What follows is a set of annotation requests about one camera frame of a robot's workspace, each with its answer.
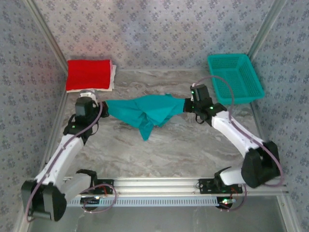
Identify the teal printed t-shirt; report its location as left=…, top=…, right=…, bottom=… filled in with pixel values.
left=106, top=93, right=186, bottom=142

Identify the white folded t-shirt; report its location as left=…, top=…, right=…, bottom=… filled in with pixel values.
left=66, top=64, right=117, bottom=94

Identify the red folded t-shirt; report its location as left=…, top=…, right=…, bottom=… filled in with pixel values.
left=66, top=59, right=113, bottom=91

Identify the teal plastic basket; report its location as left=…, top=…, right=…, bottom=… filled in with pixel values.
left=207, top=53, right=265, bottom=106

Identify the small black controller board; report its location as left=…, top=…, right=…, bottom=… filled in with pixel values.
left=217, top=197, right=236, bottom=210
left=80, top=196, right=101, bottom=206

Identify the aluminium side rail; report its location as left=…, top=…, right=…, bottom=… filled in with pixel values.
left=251, top=104, right=266, bottom=143

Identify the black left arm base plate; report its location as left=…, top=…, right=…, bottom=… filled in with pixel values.
left=70, top=178, right=114, bottom=195

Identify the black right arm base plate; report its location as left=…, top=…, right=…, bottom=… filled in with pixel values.
left=198, top=178, right=243, bottom=194

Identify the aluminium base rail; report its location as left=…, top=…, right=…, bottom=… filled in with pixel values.
left=25, top=176, right=289, bottom=196

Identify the aluminium frame post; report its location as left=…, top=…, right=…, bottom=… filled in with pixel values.
left=25, top=0, right=69, bottom=73
left=246, top=0, right=289, bottom=58

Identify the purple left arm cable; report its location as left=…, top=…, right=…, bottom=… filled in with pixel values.
left=25, top=101, right=117, bottom=223

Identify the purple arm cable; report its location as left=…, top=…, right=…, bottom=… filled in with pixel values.
left=25, top=101, right=117, bottom=223
left=193, top=76, right=284, bottom=213

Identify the grey slotted cable duct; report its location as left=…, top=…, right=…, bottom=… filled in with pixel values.
left=65, top=196, right=234, bottom=208

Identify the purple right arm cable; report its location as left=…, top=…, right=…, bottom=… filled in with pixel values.
left=193, top=76, right=284, bottom=213

